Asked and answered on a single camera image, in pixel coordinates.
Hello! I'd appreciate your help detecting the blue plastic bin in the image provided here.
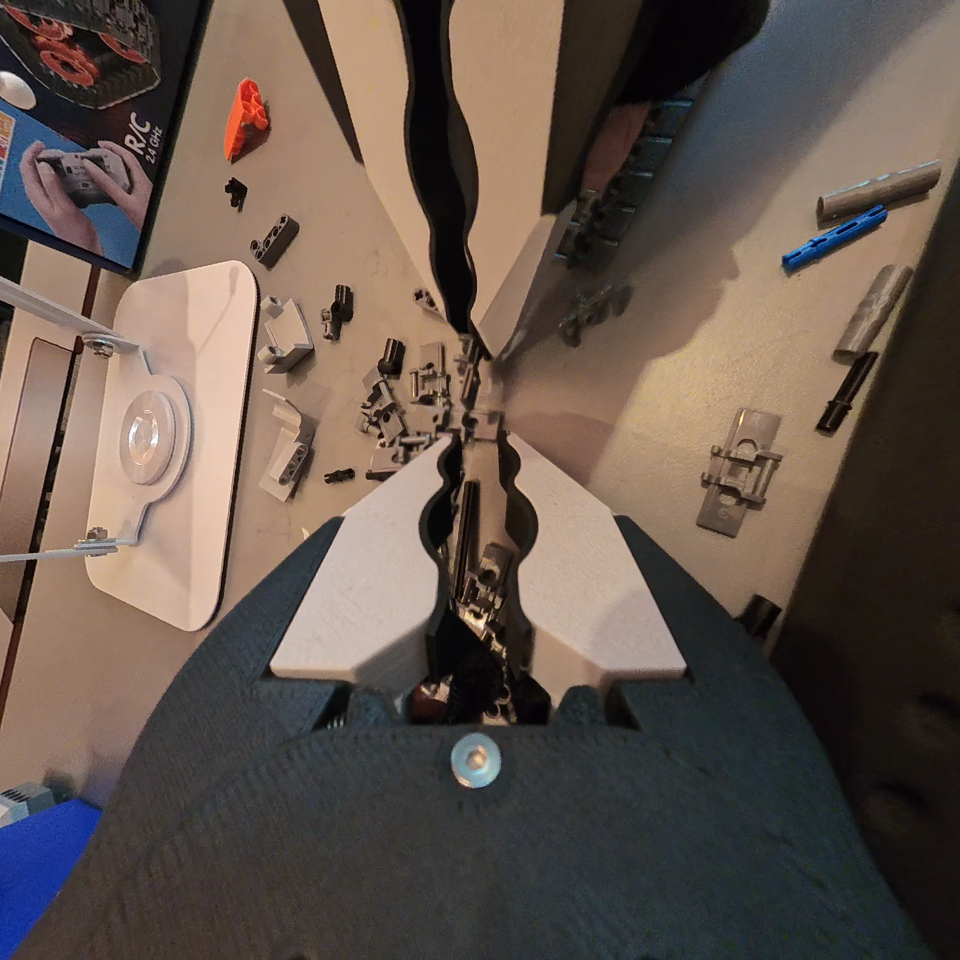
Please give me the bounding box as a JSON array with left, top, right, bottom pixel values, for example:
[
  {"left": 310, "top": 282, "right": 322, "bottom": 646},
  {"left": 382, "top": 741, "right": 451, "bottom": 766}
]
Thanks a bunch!
[{"left": 0, "top": 795, "right": 102, "bottom": 950}]

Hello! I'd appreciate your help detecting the black long axle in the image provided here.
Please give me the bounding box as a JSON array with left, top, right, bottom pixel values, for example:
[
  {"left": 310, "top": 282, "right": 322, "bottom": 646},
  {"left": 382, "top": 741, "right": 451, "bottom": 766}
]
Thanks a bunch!
[{"left": 453, "top": 480, "right": 481, "bottom": 601}]

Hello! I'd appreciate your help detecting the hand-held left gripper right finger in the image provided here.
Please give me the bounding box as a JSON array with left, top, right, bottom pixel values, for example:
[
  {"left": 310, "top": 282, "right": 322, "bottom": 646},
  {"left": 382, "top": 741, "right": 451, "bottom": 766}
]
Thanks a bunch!
[{"left": 501, "top": 431, "right": 690, "bottom": 706}]

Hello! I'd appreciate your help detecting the grey angled holed beam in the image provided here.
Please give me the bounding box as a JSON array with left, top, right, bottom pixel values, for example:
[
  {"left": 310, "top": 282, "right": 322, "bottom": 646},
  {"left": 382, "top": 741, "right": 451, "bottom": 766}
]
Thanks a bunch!
[{"left": 249, "top": 213, "right": 301, "bottom": 270}]

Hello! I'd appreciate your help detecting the grey tube connector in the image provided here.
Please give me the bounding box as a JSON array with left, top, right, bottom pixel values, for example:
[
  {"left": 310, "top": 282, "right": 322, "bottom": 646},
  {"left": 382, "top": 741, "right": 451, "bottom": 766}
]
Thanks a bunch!
[{"left": 816, "top": 159, "right": 942, "bottom": 226}]

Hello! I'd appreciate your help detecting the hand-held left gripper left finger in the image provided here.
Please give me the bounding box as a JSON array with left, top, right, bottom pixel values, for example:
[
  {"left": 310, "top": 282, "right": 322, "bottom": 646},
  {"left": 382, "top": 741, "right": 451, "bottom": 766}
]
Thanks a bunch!
[{"left": 268, "top": 433, "right": 462, "bottom": 710}]

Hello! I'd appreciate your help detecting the white rounded tray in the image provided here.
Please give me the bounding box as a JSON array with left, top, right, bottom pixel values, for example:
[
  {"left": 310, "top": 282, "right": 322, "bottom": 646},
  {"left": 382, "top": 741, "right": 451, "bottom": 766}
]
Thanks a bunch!
[{"left": 84, "top": 260, "right": 260, "bottom": 633}]

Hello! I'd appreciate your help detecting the black square connector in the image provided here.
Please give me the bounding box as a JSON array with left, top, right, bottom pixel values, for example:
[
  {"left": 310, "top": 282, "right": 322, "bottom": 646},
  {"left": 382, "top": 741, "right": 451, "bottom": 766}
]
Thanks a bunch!
[{"left": 738, "top": 594, "right": 783, "bottom": 639}]

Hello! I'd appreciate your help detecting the pale blue book stand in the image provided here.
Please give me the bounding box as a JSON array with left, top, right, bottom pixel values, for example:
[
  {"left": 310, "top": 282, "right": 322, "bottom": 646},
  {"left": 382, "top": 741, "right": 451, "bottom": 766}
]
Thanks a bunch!
[{"left": 0, "top": 277, "right": 192, "bottom": 560}]

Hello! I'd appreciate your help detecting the pale grey toothed piece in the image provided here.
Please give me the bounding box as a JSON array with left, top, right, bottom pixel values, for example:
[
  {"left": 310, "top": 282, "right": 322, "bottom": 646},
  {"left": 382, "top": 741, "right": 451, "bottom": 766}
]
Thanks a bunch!
[{"left": 0, "top": 780, "right": 72, "bottom": 826}]

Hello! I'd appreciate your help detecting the pale curved panel with pins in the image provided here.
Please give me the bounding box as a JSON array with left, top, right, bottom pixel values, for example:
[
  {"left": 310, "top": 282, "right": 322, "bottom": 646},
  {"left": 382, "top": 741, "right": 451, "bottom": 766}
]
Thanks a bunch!
[{"left": 257, "top": 294, "right": 315, "bottom": 374}]

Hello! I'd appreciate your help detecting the grey plate with clips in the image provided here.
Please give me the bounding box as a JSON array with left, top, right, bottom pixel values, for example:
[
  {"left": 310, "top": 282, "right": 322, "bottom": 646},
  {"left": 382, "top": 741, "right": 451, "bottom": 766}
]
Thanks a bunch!
[{"left": 696, "top": 408, "right": 783, "bottom": 537}]

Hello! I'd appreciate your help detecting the grey forked connector piece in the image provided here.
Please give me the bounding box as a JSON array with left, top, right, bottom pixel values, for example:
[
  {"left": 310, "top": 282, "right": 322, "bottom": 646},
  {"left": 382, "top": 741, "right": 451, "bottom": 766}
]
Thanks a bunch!
[{"left": 558, "top": 283, "right": 633, "bottom": 348}]

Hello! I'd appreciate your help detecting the orange plastic wedge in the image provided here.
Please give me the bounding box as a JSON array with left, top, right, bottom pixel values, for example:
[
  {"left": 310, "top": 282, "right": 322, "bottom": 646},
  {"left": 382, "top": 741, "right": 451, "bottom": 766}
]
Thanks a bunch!
[{"left": 223, "top": 78, "right": 270, "bottom": 162}]

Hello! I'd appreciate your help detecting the pile of grey clip plates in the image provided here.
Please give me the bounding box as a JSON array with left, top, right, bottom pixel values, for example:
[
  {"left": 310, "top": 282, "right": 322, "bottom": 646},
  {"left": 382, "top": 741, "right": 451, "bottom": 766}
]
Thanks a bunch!
[{"left": 358, "top": 333, "right": 522, "bottom": 676}]

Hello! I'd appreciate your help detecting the grey tube with black axle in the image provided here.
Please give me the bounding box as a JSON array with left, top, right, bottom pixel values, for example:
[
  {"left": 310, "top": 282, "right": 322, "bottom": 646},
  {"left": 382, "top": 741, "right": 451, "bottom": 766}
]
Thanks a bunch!
[{"left": 816, "top": 264, "right": 915, "bottom": 434}]

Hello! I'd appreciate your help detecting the pale grey angled panel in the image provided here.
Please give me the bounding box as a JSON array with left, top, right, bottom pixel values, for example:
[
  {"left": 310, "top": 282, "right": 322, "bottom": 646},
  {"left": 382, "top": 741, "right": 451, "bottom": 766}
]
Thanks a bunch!
[{"left": 258, "top": 388, "right": 316, "bottom": 502}]

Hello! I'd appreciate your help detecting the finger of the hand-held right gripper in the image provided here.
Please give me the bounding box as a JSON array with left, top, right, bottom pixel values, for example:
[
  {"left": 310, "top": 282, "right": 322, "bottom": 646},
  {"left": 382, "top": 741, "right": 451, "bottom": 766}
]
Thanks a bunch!
[
  {"left": 423, "top": 0, "right": 564, "bottom": 360},
  {"left": 318, "top": 0, "right": 471, "bottom": 333}
]

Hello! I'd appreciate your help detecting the toy set cardboard box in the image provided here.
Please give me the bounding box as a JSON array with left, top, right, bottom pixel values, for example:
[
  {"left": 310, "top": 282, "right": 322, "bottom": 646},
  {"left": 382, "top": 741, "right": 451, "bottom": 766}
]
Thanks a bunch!
[{"left": 0, "top": 0, "right": 211, "bottom": 275}]

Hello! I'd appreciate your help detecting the person's right hand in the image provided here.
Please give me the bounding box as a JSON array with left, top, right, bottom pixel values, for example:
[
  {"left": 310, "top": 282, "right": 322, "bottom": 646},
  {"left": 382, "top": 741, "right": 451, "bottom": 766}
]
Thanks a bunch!
[{"left": 585, "top": 101, "right": 652, "bottom": 195}]

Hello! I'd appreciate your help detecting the blue plastic pin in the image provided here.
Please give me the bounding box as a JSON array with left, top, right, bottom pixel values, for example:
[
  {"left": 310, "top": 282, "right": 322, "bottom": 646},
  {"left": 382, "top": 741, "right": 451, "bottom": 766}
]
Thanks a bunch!
[{"left": 781, "top": 204, "right": 888, "bottom": 271}]

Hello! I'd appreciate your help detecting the black and grey connector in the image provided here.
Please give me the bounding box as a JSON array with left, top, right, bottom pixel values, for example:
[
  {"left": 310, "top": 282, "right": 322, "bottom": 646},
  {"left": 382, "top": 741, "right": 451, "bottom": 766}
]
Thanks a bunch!
[{"left": 321, "top": 283, "right": 354, "bottom": 342}]

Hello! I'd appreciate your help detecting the grey clip plate assembly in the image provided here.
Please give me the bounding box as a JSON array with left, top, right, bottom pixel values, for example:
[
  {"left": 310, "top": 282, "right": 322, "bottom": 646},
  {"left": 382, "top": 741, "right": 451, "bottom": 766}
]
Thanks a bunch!
[{"left": 553, "top": 97, "right": 695, "bottom": 270}]

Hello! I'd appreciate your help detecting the black dimpled foam pad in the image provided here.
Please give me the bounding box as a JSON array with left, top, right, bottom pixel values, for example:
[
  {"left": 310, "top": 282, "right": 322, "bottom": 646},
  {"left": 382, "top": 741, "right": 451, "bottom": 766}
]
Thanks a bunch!
[{"left": 772, "top": 150, "right": 960, "bottom": 960}]

